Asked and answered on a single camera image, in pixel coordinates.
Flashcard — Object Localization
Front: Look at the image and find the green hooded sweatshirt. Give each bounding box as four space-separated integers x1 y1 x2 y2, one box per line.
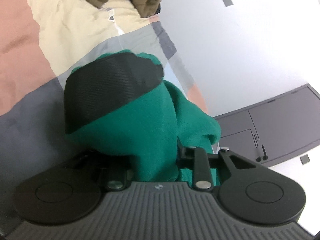
64 50 221 182

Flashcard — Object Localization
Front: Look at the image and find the grey wardrobe door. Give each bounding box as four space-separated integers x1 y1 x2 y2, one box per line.
215 84 319 167

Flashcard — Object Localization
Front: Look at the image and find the patchwork bed quilt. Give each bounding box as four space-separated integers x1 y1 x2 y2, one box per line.
1 0 206 226

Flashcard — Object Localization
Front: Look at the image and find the black door handle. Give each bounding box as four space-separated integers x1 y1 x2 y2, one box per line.
256 145 268 163

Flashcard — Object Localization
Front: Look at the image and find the small grey wall plate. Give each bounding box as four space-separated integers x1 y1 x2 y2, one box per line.
300 154 310 165

